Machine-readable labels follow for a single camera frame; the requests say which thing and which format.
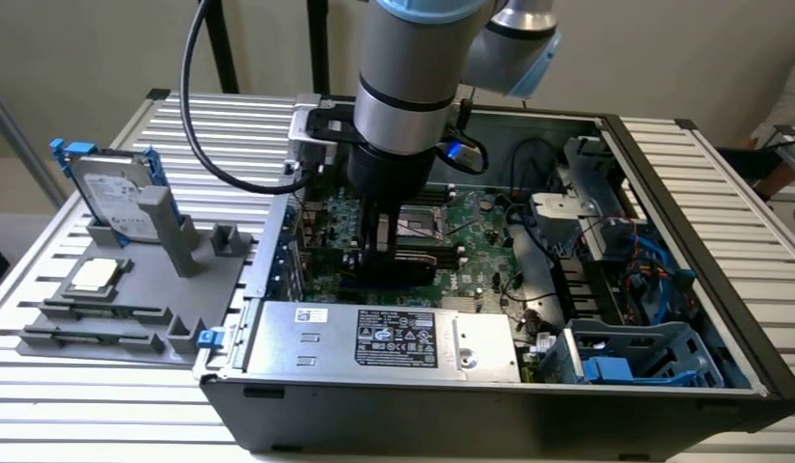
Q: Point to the grey parts rack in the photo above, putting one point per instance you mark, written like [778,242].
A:
[133,299]

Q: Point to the seated person in white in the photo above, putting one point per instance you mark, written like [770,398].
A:
[790,106]

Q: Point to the blue drive cage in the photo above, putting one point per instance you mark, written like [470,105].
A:
[655,347]

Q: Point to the blue lit USB plug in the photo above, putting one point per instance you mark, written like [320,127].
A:
[458,152]

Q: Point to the grey metal pole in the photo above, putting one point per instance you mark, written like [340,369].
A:
[17,144]

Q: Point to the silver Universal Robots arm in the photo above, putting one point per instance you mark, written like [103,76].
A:
[404,58]

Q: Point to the black graphics card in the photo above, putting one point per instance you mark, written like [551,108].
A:
[413,272]

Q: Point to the blue case latch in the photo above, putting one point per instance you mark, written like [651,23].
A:
[210,337]

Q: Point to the green motherboard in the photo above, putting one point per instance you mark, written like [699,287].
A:
[487,260]

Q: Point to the CPU socket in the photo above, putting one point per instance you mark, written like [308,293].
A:
[422,221]

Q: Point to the black stand pole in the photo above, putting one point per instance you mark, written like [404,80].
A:
[222,43]
[317,43]

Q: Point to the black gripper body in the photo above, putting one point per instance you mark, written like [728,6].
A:
[386,171]

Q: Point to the silver power supply unit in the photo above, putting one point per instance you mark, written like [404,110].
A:
[372,342]

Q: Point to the hard disk in blue bracket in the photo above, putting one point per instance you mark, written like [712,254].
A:
[110,193]

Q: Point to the black RAM slot bank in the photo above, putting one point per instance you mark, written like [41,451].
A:
[442,258]

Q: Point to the silver CPU chip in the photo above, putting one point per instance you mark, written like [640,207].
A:
[97,275]

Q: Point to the black open PC case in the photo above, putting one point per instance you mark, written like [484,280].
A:
[500,415]

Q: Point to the green RAM stick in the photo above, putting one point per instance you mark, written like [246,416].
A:
[101,308]

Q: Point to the blue plastic bay clip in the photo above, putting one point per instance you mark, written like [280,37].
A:
[605,370]

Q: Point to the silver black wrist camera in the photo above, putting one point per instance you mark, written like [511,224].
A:
[313,126]

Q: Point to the silver metal drive cage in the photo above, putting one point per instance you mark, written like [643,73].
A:
[584,193]

